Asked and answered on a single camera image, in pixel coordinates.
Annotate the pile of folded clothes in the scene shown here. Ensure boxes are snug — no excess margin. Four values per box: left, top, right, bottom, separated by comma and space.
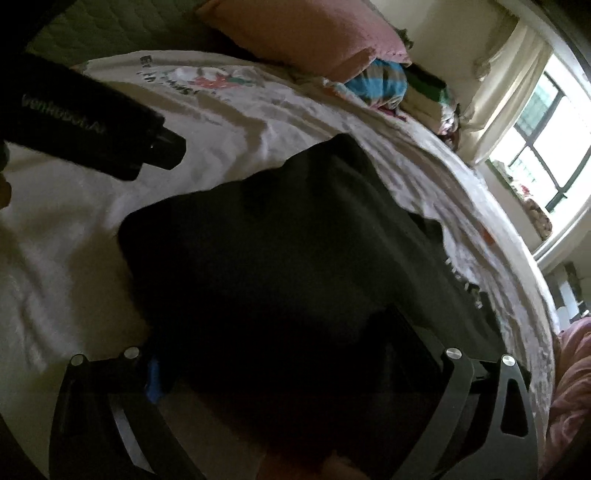
399, 65, 463, 140

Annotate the green quilted headboard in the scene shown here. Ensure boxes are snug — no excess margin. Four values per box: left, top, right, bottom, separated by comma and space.
25, 0, 227, 66

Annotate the white printed bed sheet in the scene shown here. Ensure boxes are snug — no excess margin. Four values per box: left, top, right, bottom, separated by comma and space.
0, 50, 557, 480

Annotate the black garment with orange patches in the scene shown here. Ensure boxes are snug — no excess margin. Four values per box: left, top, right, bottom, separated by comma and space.
117, 134, 509, 480

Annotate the pink blanket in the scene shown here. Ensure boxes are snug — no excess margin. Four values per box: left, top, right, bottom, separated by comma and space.
542, 318, 591, 472

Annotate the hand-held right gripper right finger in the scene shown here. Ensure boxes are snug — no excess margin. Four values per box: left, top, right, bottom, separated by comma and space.
379, 307, 541, 480

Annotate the blue striped cloth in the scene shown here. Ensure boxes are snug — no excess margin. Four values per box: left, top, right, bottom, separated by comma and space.
344, 58, 410, 110

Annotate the white curtain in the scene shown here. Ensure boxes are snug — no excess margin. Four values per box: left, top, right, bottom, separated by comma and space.
455, 18, 555, 167

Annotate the pink pillow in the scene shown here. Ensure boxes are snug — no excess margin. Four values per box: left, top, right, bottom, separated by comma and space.
196, 0, 413, 82

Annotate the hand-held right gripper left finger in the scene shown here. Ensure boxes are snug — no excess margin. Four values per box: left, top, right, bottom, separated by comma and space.
48, 346, 208, 480

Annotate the floral cloth on windowsill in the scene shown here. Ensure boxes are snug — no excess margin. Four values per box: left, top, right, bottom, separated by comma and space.
522, 198, 556, 241

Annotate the window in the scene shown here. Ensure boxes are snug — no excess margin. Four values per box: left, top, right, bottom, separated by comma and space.
488, 60, 591, 214

